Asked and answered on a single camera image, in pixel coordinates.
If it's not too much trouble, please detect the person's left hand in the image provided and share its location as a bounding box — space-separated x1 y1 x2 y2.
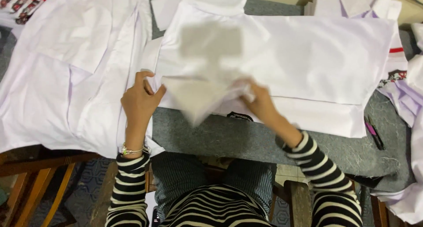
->
121 71 167 129

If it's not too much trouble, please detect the person's right hand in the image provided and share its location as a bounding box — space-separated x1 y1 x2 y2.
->
231 78 282 129

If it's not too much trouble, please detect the white fabric pocket piece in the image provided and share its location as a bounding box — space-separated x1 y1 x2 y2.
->
161 76 256 127

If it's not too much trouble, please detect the grey felt table cover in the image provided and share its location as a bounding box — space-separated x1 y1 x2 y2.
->
0 0 417 193

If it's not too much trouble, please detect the white shirt with black label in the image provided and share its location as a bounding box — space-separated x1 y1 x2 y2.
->
141 0 402 139

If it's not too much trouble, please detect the white paper piece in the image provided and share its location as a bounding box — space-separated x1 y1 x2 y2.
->
150 0 189 31

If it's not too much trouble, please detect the person's black white striped top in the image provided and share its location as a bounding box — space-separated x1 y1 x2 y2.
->
158 184 276 227

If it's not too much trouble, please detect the purple and black pen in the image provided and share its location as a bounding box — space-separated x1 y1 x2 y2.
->
364 116 386 151

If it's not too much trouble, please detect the stack of folded white shirts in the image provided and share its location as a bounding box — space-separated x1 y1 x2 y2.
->
303 0 403 20

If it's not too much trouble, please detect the pile of white lilac shirts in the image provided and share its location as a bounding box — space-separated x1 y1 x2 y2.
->
370 22 423 225

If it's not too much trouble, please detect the heap of white shirts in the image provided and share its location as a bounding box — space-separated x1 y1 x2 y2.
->
0 0 166 159

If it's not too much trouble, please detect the brown wooden chair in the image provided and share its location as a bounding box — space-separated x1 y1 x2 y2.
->
0 150 100 227

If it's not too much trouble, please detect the silver beaded bracelet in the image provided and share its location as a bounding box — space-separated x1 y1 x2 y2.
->
121 142 151 156

